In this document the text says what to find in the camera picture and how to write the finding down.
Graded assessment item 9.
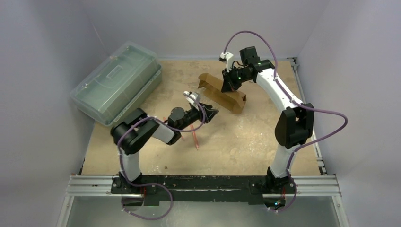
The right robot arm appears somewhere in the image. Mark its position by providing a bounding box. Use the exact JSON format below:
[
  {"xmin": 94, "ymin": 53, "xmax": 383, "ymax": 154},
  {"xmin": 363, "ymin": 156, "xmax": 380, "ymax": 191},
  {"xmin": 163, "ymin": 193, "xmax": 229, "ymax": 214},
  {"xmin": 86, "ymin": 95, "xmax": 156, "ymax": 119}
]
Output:
[{"xmin": 219, "ymin": 46, "xmax": 314, "ymax": 193}]

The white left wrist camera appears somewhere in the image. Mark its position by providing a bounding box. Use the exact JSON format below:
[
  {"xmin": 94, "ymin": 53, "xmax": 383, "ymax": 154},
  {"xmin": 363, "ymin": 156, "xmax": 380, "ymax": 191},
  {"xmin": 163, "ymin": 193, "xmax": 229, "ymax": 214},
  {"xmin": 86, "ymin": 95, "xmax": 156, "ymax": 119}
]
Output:
[{"xmin": 183, "ymin": 91, "xmax": 201, "ymax": 110}]

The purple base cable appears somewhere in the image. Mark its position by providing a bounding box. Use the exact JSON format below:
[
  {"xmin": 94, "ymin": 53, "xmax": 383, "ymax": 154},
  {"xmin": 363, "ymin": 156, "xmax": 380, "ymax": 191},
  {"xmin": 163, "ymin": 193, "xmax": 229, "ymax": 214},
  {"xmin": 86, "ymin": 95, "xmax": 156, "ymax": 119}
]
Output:
[{"xmin": 120, "ymin": 183, "xmax": 174, "ymax": 220}]

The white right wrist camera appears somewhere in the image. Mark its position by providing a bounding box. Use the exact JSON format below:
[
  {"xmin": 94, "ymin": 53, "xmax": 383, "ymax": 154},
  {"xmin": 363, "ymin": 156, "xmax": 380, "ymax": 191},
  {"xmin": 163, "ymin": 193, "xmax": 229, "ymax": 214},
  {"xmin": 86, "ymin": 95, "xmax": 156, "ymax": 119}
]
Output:
[{"xmin": 219, "ymin": 52, "xmax": 234, "ymax": 72}]

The brown cardboard box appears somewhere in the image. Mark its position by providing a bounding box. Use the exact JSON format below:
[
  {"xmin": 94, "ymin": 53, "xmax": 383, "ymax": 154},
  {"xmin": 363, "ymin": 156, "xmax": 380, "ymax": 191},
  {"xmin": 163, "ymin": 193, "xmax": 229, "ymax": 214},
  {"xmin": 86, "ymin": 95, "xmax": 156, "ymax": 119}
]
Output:
[{"xmin": 198, "ymin": 73, "xmax": 247, "ymax": 114}]

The aluminium frame rail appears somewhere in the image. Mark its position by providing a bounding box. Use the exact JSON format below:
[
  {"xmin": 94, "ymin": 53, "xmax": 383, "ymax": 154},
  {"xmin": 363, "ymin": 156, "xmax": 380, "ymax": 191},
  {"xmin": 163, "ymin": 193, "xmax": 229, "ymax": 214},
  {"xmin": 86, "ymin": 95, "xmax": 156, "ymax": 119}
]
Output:
[{"xmin": 56, "ymin": 175, "xmax": 150, "ymax": 227}]

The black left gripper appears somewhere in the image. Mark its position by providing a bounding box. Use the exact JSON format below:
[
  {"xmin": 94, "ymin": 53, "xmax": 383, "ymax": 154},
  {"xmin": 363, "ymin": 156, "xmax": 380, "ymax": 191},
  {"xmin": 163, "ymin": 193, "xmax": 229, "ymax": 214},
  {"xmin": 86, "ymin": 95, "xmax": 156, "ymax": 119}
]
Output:
[{"xmin": 177, "ymin": 102, "xmax": 218, "ymax": 131}]

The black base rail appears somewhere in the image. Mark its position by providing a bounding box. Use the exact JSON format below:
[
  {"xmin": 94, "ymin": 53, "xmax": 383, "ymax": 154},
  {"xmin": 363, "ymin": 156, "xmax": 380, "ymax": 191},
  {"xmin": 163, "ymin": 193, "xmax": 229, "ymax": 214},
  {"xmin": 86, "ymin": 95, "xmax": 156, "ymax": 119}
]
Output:
[{"xmin": 111, "ymin": 175, "xmax": 296, "ymax": 209}]

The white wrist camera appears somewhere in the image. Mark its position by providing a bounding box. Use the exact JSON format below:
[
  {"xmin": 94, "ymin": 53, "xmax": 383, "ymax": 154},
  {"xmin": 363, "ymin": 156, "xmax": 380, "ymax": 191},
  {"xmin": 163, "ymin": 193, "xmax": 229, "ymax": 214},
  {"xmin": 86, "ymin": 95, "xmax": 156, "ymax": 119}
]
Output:
[
  {"xmin": 219, "ymin": 52, "xmax": 234, "ymax": 72},
  {"xmin": 183, "ymin": 91, "xmax": 201, "ymax": 110}
]

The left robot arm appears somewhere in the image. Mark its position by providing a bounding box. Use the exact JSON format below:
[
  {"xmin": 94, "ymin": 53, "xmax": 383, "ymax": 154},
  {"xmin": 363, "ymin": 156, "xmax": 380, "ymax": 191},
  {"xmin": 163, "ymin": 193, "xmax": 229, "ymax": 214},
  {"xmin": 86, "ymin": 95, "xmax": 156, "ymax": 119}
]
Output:
[{"xmin": 110, "ymin": 103, "xmax": 219, "ymax": 193}]

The clear plastic storage box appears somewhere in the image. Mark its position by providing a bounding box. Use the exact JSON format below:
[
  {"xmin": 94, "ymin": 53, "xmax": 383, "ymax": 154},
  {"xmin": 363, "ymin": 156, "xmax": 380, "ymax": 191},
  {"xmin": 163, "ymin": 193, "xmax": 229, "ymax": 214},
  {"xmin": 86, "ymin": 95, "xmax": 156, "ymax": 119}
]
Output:
[{"xmin": 70, "ymin": 41, "xmax": 162, "ymax": 126}]

